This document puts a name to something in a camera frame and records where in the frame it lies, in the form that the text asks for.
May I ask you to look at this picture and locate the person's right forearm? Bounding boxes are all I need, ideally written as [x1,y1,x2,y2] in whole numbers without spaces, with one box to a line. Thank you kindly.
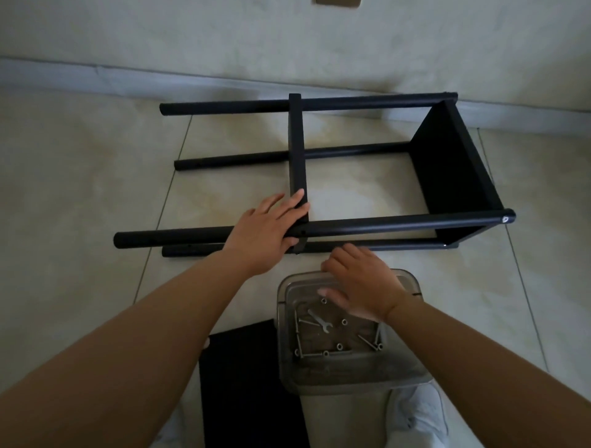
[385,295,591,448]

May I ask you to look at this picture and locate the small silver wrench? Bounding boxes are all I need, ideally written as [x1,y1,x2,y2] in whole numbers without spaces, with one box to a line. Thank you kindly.
[307,309,333,334]

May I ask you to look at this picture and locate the clear plastic container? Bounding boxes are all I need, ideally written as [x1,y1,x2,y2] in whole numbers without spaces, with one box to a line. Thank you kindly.
[277,269,435,397]

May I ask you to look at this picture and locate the black shelf frame with poles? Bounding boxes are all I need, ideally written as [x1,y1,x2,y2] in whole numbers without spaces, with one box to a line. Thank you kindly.
[114,92,516,258]

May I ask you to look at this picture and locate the white trousers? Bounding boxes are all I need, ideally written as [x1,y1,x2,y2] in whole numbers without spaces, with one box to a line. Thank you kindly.
[157,382,449,448]

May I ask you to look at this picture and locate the person's right hand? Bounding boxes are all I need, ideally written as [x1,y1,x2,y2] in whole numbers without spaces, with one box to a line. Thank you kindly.
[319,244,408,323]

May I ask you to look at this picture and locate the black shelf board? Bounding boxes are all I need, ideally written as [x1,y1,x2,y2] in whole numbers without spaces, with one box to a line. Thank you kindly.
[199,318,311,448]

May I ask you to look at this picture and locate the person's left forearm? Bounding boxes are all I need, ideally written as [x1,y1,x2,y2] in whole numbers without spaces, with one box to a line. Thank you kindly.
[0,250,257,448]

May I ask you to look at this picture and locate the person's left hand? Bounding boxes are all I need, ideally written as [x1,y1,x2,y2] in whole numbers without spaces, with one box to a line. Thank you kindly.
[222,188,310,278]

